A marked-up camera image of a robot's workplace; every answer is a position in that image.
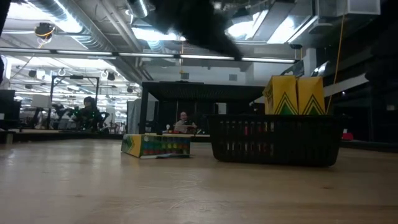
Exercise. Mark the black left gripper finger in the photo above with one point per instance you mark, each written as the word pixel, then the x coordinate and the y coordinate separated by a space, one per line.
pixel 224 45

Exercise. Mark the yellow green crayon box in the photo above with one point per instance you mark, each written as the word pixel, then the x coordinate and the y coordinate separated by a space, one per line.
pixel 281 93
pixel 311 93
pixel 155 145

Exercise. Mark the black plastic basket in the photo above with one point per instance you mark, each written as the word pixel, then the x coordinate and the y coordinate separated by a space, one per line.
pixel 273 140

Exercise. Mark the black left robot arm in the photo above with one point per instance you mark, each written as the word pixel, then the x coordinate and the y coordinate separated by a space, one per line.
pixel 2 9

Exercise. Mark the person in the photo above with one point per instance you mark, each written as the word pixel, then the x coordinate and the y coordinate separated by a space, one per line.
pixel 88 113
pixel 183 123

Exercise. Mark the long linear ceiling light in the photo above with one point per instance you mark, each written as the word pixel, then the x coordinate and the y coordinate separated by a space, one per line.
pixel 84 52

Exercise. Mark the grey partition panel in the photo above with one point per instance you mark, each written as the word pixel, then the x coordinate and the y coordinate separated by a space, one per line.
pixel 133 116

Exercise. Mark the white air vent unit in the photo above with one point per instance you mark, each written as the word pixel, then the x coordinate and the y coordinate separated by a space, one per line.
pixel 360 7

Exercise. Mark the red white box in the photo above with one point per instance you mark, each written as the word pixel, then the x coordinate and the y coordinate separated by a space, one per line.
pixel 347 136

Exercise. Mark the black monitor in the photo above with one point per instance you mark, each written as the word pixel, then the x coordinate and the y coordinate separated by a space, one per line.
pixel 7 105

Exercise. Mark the silver ventilation duct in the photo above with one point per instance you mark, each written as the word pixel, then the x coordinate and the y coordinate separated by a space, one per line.
pixel 99 37

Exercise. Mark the black background rig frame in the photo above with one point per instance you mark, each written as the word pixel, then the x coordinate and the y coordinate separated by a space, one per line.
pixel 74 76

